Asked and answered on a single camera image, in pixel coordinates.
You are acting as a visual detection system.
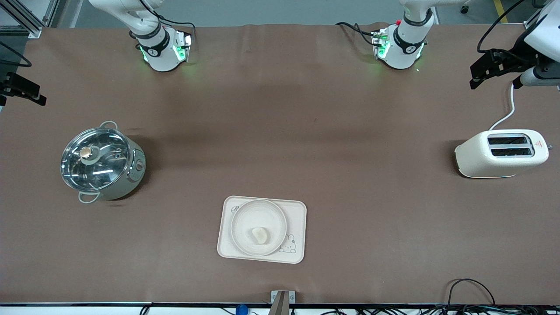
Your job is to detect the steel electric cooking pot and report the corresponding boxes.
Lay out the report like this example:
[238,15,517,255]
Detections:
[60,121,147,204]

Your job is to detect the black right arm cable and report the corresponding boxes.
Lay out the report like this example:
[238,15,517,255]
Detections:
[0,41,33,67]

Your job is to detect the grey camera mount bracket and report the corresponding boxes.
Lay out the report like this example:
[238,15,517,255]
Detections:
[270,290,296,315]

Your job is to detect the pale steamed bun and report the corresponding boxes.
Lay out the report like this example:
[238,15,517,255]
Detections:
[251,227,271,245]

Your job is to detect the cream rabbit print tray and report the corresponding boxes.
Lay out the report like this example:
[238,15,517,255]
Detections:
[217,196,308,265]

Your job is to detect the brown table cover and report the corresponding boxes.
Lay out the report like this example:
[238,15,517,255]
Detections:
[0,23,560,306]

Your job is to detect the cream two-slot toaster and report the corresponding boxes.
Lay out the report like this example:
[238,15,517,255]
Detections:
[455,129,550,179]

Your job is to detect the aluminium frame profile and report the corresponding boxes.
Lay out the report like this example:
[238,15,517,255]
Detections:
[0,0,60,40]
[523,9,544,28]

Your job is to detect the glass pot lid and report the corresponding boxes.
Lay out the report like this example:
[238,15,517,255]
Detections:
[60,128,132,192]

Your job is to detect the cream round plate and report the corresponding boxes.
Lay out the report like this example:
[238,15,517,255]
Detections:
[231,199,288,257]

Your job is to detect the white toaster power cable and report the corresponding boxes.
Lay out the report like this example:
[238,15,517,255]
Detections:
[489,83,516,131]

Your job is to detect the black looped floor cables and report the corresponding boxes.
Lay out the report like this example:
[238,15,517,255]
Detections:
[306,278,560,315]

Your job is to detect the grey arm base connector plate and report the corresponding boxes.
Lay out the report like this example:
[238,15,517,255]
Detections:
[371,28,391,60]
[174,30,194,63]

